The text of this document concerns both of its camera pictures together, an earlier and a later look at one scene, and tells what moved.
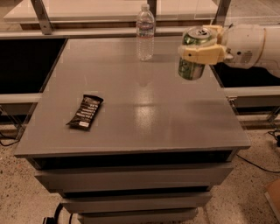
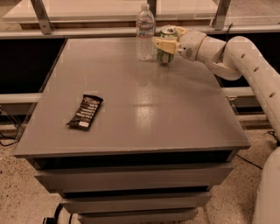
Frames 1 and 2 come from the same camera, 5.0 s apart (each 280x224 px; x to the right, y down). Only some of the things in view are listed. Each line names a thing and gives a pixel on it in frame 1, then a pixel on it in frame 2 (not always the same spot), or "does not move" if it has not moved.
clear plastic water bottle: x=145 y=33 does not move
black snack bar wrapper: x=84 y=117 does not move
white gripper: x=244 y=44 -> x=190 y=44
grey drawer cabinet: x=157 y=146 does not move
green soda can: x=191 y=70 -> x=164 y=56
